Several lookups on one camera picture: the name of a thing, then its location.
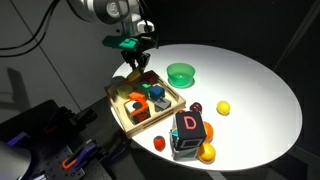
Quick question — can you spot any large orange picture cube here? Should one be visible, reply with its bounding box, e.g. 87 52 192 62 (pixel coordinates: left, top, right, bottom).
124 99 150 125

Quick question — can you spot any wooden tray box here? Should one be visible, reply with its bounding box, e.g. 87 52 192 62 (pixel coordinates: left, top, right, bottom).
106 71 186 138

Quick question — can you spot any black equipment base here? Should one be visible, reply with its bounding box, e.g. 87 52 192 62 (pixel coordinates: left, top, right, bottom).
0 100 128 180

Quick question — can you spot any orange clip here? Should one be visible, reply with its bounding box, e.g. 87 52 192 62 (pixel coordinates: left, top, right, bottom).
61 158 76 170

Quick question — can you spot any grey cube under stack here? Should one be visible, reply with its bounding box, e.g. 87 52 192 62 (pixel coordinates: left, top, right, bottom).
170 131 199 161

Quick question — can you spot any black cable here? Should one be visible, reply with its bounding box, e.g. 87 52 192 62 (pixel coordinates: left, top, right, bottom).
0 0 61 58

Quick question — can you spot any black letter D cube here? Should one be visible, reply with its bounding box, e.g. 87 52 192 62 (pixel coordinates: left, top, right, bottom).
174 111 206 151

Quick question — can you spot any magenta cube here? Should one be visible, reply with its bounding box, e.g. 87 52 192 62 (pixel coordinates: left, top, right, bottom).
144 75 157 85

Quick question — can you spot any yellow round fruit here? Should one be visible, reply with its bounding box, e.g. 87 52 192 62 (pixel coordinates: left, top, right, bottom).
197 143 216 163

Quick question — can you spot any yellow lemon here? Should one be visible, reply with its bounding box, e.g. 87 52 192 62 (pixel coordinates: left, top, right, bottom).
217 101 231 116

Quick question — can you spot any yellow toy banana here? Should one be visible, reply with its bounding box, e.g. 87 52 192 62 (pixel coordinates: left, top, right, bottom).
126 68 141 82

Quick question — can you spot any light green cube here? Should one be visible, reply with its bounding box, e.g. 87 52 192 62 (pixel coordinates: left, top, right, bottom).
117 85 132 99

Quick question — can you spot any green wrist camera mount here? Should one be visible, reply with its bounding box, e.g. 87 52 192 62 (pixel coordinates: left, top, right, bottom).
102 36 139 52

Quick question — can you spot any orange fruit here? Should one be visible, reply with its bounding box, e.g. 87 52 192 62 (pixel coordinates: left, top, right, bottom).
203 121 214 143

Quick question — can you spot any green plastic bowl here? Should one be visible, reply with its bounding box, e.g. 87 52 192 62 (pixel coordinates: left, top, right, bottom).
166 63 195 88

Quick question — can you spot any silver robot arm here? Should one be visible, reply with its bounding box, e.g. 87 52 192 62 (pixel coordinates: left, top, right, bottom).
66 0 155 72

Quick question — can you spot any blue cube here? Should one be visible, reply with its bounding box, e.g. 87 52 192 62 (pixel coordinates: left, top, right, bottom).
149 85 165 101

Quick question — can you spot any red strawberry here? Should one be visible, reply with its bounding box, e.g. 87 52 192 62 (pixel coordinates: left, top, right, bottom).
153 136 166 151

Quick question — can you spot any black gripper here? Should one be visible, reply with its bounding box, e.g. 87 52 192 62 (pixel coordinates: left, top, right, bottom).
121 50 150 71

